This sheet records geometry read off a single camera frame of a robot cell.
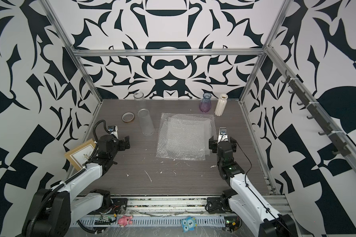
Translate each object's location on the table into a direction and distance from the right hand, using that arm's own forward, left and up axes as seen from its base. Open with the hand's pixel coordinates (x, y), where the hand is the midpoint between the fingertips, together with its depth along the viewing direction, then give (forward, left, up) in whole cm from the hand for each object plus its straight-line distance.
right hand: (221, 135), depth 83 cm
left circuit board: (-38, +58, -11) cm, 70 cm away
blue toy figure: (-39, +19, -13) cm, 45 cm away
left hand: (+3, +59, -4) cm, 59 cm away
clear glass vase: (+25, +49, +2) cm, 55 cm away
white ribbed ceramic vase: (+26, -5, -6) cm, 27 cm away
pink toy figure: (-38, +49, -12) cm, 63 cm away
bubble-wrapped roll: (-2, +35, -12) cm, 37 cm away
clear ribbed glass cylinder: (+14, +45, -12) cm, 49 cm away
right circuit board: (-39, -1, -16) cm, 42 cm away
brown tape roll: (+24, +61, -14) cm, 67 cm away
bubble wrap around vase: (+25, +34, -13) cm, 44 cm away
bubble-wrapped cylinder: (+8, +17, -14) cm, 24 cm away
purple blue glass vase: (+30, +5, -7) cm, 31 cm away
